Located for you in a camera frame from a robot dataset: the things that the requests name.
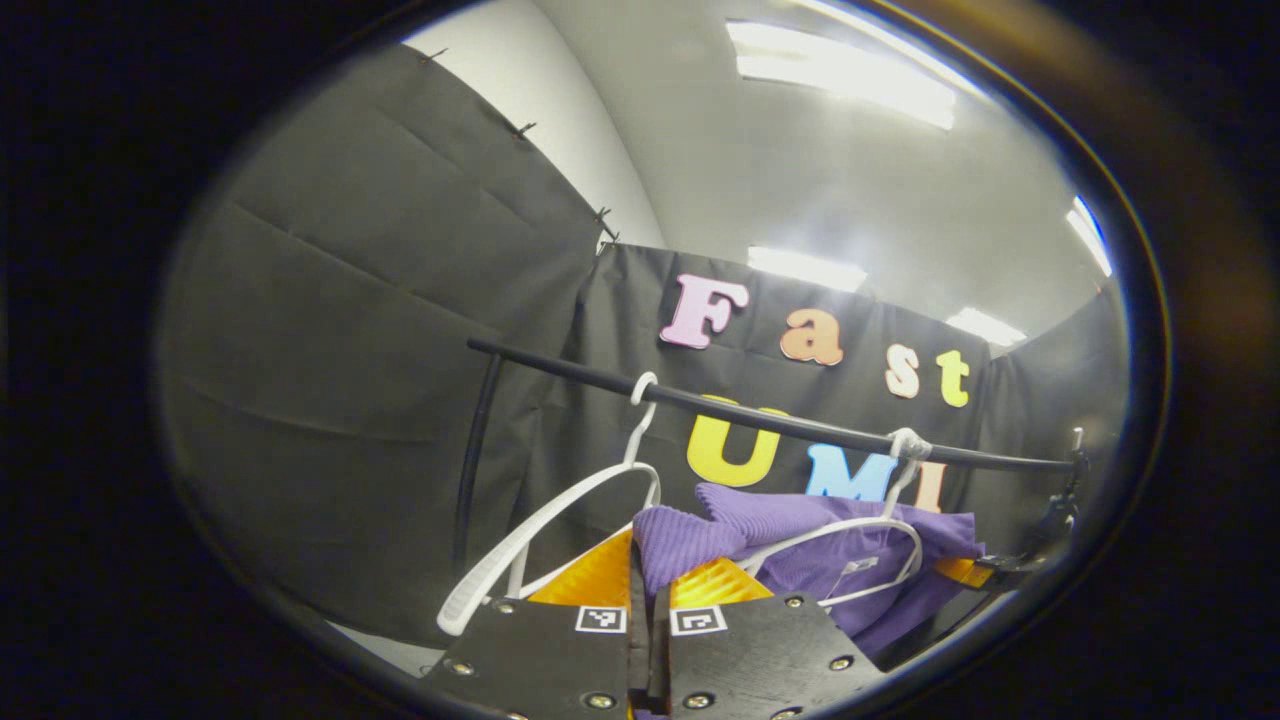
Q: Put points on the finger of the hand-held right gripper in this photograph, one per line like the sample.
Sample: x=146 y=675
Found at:
x=965 y=572

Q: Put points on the black backdrop cloth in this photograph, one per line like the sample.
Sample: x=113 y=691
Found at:
x=350 y=350

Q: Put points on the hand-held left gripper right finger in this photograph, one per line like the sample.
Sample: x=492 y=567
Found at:
x=760 y=660

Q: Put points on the black metal clothes rack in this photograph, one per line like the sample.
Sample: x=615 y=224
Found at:
x=600 y=375

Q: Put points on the white clothes hanger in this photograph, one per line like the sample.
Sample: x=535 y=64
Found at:
x=900 y=470
x=560 y=510

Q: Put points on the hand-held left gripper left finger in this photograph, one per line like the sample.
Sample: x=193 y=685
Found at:
x=540 y=660

